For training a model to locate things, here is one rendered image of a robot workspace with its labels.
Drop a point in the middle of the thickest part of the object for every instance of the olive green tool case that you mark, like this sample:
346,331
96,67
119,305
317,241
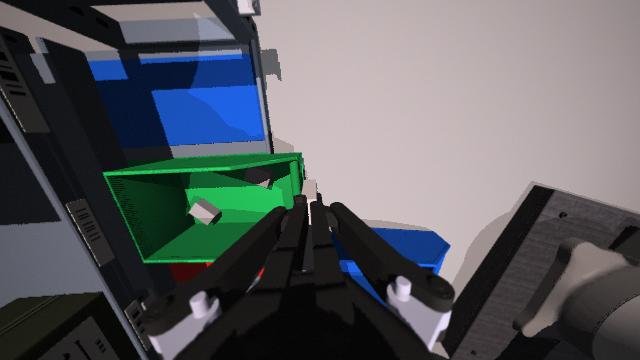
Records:
63,327

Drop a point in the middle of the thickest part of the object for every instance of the black case with orange latches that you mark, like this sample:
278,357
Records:
5,135

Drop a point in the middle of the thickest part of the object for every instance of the black metal shelf rack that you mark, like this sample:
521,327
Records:
175,88

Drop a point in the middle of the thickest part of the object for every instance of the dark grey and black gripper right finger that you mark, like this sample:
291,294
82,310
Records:
420,298

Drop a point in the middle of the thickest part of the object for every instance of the blue bin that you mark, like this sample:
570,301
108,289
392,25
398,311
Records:
426,248

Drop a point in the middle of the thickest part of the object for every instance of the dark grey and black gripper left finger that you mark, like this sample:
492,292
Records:
276,243

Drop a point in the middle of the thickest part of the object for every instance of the green bin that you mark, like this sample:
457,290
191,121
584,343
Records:
155,204

